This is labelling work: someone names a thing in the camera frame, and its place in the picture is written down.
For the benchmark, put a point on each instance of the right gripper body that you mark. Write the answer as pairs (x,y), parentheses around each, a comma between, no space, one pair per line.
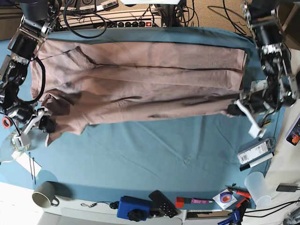
(26,120)

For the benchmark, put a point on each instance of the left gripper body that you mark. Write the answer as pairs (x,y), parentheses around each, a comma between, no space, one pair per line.
(252,104)

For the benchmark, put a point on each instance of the dusty pink T-shirt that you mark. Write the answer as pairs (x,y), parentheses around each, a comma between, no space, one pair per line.
(90,84)

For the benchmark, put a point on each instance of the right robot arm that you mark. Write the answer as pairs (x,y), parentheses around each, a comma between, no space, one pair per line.
(38,20)

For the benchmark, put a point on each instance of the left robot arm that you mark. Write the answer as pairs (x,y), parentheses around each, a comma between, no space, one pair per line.
(282,86)

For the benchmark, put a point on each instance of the red tape roll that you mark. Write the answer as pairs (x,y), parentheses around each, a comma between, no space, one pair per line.
(6,122)

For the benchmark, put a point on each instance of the black zip tie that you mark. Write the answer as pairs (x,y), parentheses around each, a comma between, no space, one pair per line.
(32,167)

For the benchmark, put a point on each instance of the clear tape roll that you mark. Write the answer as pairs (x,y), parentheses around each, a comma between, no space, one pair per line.
(9,151)

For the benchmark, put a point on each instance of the white paper card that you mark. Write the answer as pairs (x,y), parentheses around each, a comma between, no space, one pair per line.
(23,160)

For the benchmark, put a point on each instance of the clear plastic case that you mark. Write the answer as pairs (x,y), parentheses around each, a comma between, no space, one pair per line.
(256,151)

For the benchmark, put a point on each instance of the black smartphone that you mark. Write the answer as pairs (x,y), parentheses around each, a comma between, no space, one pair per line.
(293,135)

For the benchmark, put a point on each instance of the white marker pen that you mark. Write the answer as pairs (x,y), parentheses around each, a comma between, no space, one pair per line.
(257,162)

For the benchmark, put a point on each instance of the blue table cloth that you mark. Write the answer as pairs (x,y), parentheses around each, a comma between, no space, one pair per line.
(192,156)

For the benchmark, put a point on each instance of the grey ceramic mug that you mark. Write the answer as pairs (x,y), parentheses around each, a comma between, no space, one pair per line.
(45,196)

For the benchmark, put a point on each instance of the translucent plastic cup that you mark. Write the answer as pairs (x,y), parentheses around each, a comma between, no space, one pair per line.
(257,187)

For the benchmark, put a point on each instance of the disc in paper sleeve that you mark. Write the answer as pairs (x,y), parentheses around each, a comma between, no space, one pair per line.
(225,199)

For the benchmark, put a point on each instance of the purple tube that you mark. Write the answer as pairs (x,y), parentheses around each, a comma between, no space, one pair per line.
(200,201)

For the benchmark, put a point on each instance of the red block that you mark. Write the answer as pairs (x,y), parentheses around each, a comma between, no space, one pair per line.
(180,201)

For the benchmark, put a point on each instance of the blue black clamp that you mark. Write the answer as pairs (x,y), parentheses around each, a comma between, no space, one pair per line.
(237,215)

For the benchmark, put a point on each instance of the black remote control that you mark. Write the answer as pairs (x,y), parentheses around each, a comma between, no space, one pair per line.
(163,203)

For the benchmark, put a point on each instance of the blue box with knob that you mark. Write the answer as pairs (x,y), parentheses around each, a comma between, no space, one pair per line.
(133,209)

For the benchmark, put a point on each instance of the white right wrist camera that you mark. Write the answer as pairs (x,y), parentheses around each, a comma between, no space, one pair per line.
(22,140)

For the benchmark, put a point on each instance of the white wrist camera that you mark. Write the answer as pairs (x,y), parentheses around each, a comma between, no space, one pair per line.
(257,132)
(22,140)

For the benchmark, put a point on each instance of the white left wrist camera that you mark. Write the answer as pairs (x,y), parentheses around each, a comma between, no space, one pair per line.
(257,132)

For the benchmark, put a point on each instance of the red handled screwdriver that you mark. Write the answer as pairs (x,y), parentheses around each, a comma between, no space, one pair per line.
(238,191)

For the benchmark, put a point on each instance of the black power strip red switch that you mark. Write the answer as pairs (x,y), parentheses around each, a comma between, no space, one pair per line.
(123,24)

